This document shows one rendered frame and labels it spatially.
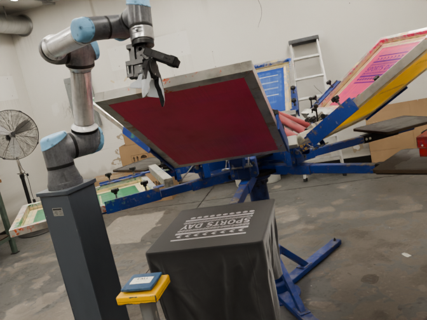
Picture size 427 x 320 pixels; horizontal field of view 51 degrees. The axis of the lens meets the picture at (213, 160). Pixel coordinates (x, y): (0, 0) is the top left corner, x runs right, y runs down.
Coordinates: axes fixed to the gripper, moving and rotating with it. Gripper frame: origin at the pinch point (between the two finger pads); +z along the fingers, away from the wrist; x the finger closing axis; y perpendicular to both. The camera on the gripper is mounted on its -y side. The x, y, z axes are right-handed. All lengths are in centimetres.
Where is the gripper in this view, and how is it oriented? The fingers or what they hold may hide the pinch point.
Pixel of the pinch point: (155, 102)
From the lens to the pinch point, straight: 141.4
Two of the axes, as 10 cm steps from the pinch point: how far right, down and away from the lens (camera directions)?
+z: 1.3, 9.9, -1.0
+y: -9.6, 1.5, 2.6
